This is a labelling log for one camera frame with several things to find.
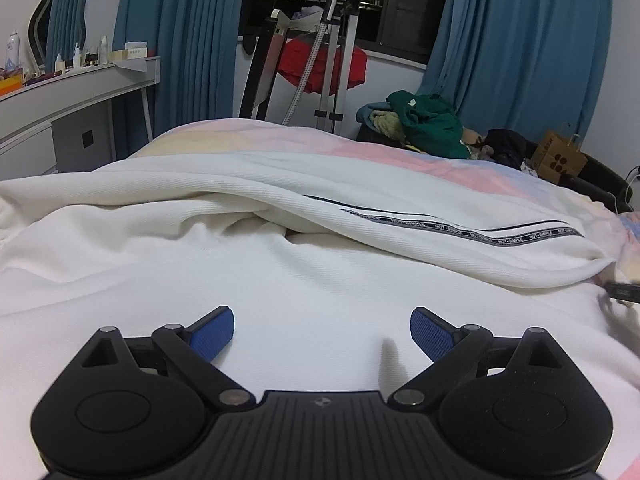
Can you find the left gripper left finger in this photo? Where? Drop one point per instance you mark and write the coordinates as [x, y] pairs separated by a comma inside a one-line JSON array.
[[137, 405]]

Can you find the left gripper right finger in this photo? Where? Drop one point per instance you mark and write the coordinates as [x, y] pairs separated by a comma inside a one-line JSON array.
[[506, 405]]

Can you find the white zip jacket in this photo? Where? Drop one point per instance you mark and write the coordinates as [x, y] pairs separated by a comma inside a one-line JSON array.
[[81, 251]]

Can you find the beige folding board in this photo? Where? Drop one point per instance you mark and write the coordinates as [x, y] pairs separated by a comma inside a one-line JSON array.
[[265, 64]]

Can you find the pastel bed sheet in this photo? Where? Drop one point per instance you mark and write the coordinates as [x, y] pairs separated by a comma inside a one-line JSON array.
[[400, 159]]

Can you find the white dressing table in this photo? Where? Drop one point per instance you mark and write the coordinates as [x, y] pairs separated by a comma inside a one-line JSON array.
[[65, 123]]

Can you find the green sweatshirt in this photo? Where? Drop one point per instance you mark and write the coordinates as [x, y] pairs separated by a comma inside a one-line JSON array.
[[430, 124]]

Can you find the white tissue box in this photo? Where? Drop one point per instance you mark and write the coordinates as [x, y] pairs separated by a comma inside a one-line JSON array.
[[135, 50]]

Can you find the right blue curtain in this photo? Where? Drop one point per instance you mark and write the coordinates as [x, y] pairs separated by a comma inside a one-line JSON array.
[[526, 65]]

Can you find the blue curtain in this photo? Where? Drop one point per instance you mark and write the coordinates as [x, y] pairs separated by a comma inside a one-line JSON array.
[[196, 43], [526, 65]]

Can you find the red cloth on rack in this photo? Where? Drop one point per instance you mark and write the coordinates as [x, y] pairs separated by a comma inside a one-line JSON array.
[[295, 56]]

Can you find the white spray bottle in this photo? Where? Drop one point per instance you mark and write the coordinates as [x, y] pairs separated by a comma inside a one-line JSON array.
[[13, 49]]

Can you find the left blue curtain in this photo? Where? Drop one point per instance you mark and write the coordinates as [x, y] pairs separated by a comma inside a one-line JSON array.
[[196, 43]]

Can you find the metal drying rack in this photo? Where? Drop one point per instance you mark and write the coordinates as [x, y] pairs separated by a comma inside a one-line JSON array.
[[329, 36]]

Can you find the wavy frame mirror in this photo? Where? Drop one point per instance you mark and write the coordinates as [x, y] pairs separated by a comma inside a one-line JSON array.
[[56, 27]]

